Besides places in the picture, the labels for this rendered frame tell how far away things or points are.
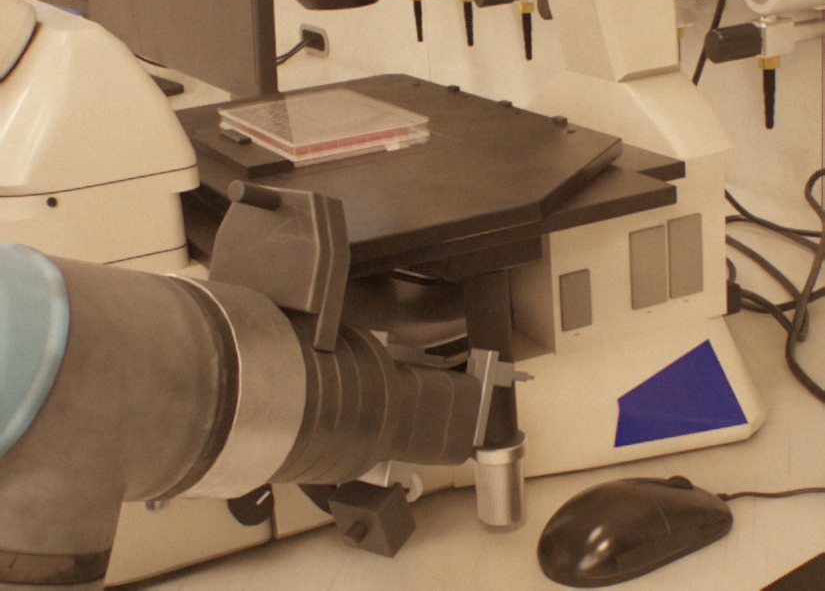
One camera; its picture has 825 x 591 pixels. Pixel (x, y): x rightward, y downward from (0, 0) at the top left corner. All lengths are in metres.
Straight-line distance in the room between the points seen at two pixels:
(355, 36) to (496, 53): 0.45
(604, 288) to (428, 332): 0.11
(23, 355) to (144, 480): 0.09
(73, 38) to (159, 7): 0.64
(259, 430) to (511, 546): 0.27
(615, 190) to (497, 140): 0.10
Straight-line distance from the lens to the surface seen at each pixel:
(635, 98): 0.92
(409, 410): 0.67
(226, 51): 1.20
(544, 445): 0.87
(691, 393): 0.90
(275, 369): 0.57
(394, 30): 2.12
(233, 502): 0.80
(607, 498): 0.78
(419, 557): 0.81
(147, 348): 0.52
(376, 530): 0.70
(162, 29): 1.37
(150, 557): 0.81
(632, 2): 0.93
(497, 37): 1.84
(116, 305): 0.52
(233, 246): 0.64
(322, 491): 0.80
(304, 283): 0.61
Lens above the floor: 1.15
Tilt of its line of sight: 18 degrees down
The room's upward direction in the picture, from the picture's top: 5 degrees counter-clockwise
